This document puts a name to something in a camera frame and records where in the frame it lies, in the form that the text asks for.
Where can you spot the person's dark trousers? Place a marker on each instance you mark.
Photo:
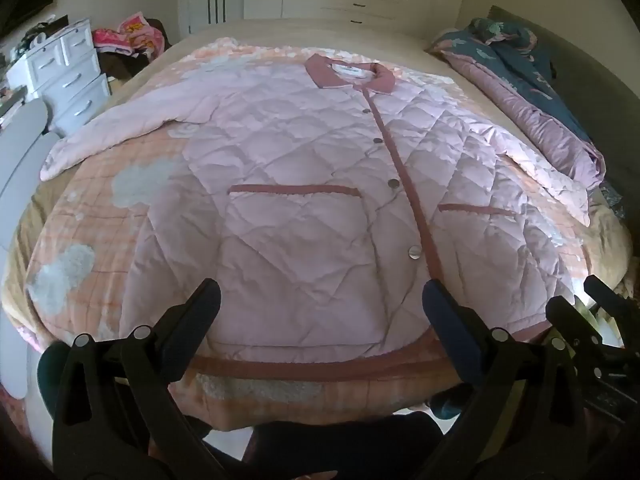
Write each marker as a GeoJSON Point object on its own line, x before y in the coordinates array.
{"type": "Point", "coordinates": [325, 450]}

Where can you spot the beige bed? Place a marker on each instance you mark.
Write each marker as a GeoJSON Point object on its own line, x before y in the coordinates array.
{"type": "Point", "coordinates": [280, 27]}

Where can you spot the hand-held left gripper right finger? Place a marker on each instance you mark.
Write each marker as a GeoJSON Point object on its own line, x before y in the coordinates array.
{"type": "Point", "coordinates": [445, 320]}

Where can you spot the white chest of drawers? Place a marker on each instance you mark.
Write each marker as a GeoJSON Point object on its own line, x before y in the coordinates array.
{"type": "Point", "coordinates": [75, 85]}

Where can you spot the white heart-shaped chair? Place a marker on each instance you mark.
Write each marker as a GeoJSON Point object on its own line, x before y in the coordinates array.
{"type": "Point", "coordinates": [25, 160]}

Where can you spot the orange patterned blanket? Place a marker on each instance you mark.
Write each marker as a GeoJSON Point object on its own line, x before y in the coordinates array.
{"type": "Point", "coordinates": [100, 220]}

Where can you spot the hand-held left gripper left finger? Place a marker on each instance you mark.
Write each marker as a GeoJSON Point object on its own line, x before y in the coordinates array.
{"type": "Point", "coordinates": [200, 307]}

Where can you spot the pink quilted jacket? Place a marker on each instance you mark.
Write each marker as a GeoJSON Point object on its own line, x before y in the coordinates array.
{"type": "Point", "coordinates": [300, 210]}

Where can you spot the dark brown chair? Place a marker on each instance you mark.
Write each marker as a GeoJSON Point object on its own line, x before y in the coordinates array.
{"type": "Point", "coordinates": [120, 65]}

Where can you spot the pink printed cloth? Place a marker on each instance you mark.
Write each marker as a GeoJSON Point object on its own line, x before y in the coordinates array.
{"type": "Point", "coordinates": [135, 32]}

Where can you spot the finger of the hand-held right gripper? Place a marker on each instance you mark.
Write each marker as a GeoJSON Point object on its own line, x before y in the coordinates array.
{"type": "Point", "coordinates": [570, 320]}
{"type": "Point", "coordinates": [605, 295]}

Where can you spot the teal and mauve duvet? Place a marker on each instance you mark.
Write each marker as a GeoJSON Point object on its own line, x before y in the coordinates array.
{"type": "Point", "coordinates": [525, 85]}

